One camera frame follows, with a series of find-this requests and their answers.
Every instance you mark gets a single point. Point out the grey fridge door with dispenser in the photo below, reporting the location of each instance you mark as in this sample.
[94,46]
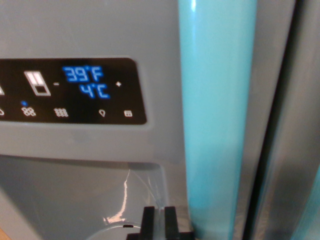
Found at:
[87,30]

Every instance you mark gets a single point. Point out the grey fridge door with logo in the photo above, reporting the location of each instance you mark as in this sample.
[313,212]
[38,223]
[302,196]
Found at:
[297,125]

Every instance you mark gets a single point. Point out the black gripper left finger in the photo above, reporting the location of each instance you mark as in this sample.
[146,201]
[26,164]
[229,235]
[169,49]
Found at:
[147,225]

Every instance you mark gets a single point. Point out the black temperature display panel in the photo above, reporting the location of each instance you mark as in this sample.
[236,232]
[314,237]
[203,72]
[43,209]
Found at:
[75,115]

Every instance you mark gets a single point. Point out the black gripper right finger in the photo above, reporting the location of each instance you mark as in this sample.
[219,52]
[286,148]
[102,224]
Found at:
[171,225]

